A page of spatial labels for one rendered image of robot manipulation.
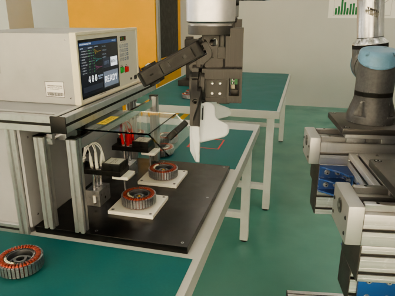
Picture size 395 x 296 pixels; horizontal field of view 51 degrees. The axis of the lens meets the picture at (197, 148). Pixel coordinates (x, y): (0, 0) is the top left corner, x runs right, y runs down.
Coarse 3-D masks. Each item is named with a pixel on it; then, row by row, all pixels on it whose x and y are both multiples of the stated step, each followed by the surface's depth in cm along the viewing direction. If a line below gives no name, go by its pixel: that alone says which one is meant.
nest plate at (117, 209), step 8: (120, 200) 135; (160, 200) 135; (112, 208) 130; (120, 208) 130; (128, 208) 130; (144, 208) 130; (152, 208) 130; (160, 208) 132; (136, 216) 126; (144, 216) 126; (152, 216) 125
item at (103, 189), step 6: (102, 186) 136; (108, 186) 138; (90, 192) 133; (96, 192) 132; (102, 192) 134; (108, 192) 138; (90, 198) 133; (96, 198) 133; (102, 198) 134; (108, 198) 139; (90, 204) 134; (96, 204) 133; (102, 204) 135
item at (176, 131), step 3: (183, 120) 123; (180, 123) 120; (183, 123) 121; (186, 123) 123; (177, 126) 117; (180, 126) 118; (183, 126) 120; (174, 129) 114; (177, 129) 115; (180, 129) 117; (171, 132) 115; (174, 132) 114; (177, 132) 114; (168, 135) 115; (171, 135) 115; (174, 135) 115; (168, 138) 115; (171, 138) 115
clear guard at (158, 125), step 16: (112, 112) 132; (128, 112) 132; (144, 112) 132; (80, 128) 114; (96, 128) 114; (112, 128) 114; (128, 128) 114; (144, 128) 114; (160, 128) 116; (160, 144) 110; (176, 144) 117
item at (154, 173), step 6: (150, 168) 153; (156, 168) 157; (162, 168) 156; (168, 168) 158; (174, 168) 153; (150, 174) 152; (156, 174) 150; (162, 174) 150; (168, 174) 150; (174, 174) 152; (162, 180) 151
